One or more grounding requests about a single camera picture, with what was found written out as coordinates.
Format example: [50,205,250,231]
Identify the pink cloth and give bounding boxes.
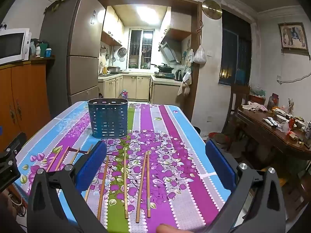
[241,102,268,113]

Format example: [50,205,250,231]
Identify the orange wooden cabinet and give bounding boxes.
[0,58,55,151]

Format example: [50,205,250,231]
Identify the beige cabinet above hood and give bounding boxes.
[160,5,193,42]

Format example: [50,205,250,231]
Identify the green leafy garland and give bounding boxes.
[44,0,89,14]

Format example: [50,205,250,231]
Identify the dark window with blue curtain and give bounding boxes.
[218,10,252,87]

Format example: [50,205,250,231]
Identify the brown refrigerator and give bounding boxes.
[39,0,107,119]

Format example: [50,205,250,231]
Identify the red stool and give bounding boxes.
[208,131,230,151]

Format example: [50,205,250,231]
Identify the white microwave oven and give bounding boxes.
[0,28,32,65]

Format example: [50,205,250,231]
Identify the barred kitchen window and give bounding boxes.
[128,28,155,69]

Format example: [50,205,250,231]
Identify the beige kitchen base cabinets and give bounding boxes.
[98,74,183,105]

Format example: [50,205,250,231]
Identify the hanging cloth bags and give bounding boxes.
[177,68,192,97]

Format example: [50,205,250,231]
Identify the floral striped tablecloth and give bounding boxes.
[13,101,232,233]

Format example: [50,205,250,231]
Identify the black wok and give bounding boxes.
[149,63,175,72]

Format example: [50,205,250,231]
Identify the person's right hand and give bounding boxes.
[157,224,181,233]

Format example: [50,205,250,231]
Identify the ceiling light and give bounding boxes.
[135,4,159,24]

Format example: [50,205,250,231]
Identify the hanging metal strainer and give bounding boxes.
[118,47,128,63]

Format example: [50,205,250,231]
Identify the beige wall cabinets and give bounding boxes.
[100,6,125,47]

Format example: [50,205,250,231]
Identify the framed wall picture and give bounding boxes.
[278,22,309,52]

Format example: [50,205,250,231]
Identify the glass jar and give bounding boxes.
[267,93,280,110]

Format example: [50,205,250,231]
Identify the dark wooden chair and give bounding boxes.
[228,85,252,130]

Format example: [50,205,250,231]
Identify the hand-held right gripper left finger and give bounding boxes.
[26,140,108,233]

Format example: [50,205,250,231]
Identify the wall cable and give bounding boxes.
[277,72,311,84]

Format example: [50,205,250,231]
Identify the gas stove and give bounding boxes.
[154,71,176,79]

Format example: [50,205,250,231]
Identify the dark wooden dining table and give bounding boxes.
[237,104,311,161]

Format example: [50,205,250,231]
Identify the round gold wall clock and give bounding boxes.
[202,0,223,20]

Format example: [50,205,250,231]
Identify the hanging white plastic bag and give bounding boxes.
[193,44,207,64]

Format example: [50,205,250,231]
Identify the metal utensil holder cup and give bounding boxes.
[87,98,129,139]

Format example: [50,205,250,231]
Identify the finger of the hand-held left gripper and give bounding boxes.
[0,126,27,192]

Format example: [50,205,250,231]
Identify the set of wooden chopsticks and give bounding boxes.
[46,144,151,224]

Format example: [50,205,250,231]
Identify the range hood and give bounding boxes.
[158,35,185,63]

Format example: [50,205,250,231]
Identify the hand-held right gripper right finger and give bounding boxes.
[205,139,287,233]

